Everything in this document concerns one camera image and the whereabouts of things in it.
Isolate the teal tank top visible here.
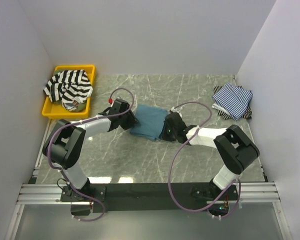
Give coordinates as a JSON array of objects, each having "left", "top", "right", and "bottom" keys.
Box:
[{"left": 129, "top": 104, "right": 168, "bottom": 141}]

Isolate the black white striped top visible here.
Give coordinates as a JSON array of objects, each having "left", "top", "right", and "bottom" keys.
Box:
[{"left": 42, "top": 69, "right": 94, "bottom": 106}]

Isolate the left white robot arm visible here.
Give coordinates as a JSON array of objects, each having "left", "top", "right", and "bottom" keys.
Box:
[{"left": 42, "top": 98, "right": 138, "bottom": 201}]

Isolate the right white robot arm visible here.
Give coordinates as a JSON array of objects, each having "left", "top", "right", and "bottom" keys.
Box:
[{"left": 161, "top": 112, "right": 260, "bottom": 200}]

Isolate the olive patterned garment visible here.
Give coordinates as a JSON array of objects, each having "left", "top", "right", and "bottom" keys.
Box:
[{"left": 52, "top": 71, "right": 90, "bottom": 113}]

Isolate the blue white striped folded top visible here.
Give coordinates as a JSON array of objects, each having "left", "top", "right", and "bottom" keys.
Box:
[{"left": 212, "top": 82, "right": 253, "bottom": 121}]

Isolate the black striped folded top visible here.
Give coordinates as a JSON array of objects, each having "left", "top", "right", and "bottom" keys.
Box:
[{"left": 213, "top": 85, "right": 253, "bottom": 120}]

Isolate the yellow plastic bin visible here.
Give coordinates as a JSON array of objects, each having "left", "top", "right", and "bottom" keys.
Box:
[{"left": 41, "top": 64, "right": 97, "bottom": 119}]

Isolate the black base beam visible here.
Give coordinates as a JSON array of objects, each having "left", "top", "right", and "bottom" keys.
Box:
[{"left": 59, "top": 181, "right": 241, "bottom": 215}]

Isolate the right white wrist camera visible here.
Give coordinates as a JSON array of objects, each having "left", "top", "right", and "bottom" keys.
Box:
[{"left": 170, "top": 107, "right": 183, "bottom": 117}]

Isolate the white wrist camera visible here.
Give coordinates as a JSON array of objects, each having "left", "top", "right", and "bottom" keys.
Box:
[
  {"left": 108, "top": 98, "right": 115, "bottom": 105},
  {"left": 170, "top": 107, "right": 183, "bottom": 117}
]

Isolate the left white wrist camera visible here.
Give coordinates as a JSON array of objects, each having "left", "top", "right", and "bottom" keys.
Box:
[{"left": 108, "top": 98, "right": 115, "bottom": 105}]

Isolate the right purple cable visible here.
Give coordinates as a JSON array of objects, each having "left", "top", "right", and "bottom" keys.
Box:
[{"left": 167, "top": 100, "right": 242, "bottom": 220}]

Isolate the purple cable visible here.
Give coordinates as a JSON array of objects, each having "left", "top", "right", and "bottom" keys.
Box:
[
  {"left": 46, "top": 87, "right": 136, "bottom": 223},
  {"left": 167, "top": 100, "right": 242, "bottom": 220}
]

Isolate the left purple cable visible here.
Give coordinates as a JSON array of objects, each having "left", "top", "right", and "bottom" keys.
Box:
[{"left": 46, "top": 87, "right": 136, "bottom": 223}]

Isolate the aluminium rail frame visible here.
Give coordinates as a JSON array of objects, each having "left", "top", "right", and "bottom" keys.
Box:
[{"left": 16, "top": 182, "right": 281, "bottom": 205}]

